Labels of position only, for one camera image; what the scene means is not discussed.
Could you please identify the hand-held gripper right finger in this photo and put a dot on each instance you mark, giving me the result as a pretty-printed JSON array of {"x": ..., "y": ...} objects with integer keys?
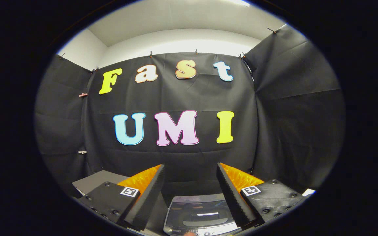
[{"x": 231, "y": 196}]

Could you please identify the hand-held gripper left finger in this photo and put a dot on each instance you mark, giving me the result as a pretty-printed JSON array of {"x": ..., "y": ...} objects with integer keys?
[{"x": 148, "y": 200}]

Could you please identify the grey washing machine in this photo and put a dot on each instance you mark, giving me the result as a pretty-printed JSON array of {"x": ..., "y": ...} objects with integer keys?
[{"x": 176, "y": 231}]

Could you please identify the white black patterned board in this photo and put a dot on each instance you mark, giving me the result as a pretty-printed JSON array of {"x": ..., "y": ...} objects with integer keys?
[{"x": 309, "y": 192}]

